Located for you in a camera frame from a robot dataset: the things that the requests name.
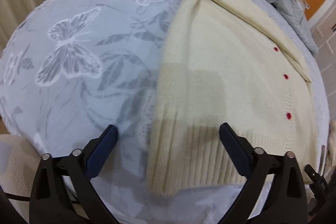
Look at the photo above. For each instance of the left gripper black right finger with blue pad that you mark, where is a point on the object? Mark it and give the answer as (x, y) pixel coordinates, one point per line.
(286, 201)

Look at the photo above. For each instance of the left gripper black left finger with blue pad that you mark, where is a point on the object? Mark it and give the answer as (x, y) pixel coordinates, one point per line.
(62, 191)

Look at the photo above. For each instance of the cream knit cardigan red buttons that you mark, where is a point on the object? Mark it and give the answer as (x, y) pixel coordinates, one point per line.
(226, 61)

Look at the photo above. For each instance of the beige garment on bed edge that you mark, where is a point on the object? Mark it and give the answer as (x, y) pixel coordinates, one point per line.
(331, 150)

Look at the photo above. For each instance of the bed with butterfly sheet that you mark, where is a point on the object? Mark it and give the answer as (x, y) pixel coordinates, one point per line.
(73, 67)

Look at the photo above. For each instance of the white built-in wardrobe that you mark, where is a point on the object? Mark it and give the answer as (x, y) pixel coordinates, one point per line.
(322, 28)

